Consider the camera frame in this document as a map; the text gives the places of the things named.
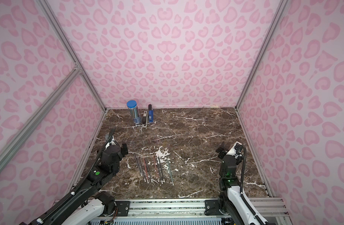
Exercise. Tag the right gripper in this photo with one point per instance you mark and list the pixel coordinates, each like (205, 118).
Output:
(222, 150)

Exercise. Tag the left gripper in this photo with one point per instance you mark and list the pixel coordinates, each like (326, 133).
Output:
(123, 149)

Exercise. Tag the dark pencil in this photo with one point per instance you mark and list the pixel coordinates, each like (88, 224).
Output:
(145, 176)
(139, 166)

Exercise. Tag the red capped pencil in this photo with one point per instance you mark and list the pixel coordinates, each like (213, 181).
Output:
(156, 168)

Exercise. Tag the purple capped pencil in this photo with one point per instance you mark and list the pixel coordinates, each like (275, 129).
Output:
(158, 168)

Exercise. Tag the yellow capped pencil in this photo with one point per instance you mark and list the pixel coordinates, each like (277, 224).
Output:
(161, 169)

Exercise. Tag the teal capped pencil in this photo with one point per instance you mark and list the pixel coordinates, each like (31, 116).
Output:
(170, 172)

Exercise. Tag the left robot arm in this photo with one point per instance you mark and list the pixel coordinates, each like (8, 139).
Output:
(99, 176)

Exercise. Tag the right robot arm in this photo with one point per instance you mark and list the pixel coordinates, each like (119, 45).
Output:
(232, 199)

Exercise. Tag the grey clip tool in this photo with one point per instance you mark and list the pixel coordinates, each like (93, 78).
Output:
(145, 119)

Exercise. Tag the blue-capped metal cylinder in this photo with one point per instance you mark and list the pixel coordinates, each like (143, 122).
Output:
(133, 109)

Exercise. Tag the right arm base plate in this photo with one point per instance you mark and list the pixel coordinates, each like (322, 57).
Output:
(212, 207)

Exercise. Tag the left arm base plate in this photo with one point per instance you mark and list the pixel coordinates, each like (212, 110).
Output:
(122, 208)

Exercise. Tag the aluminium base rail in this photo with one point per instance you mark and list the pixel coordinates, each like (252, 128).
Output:
(103, 210)

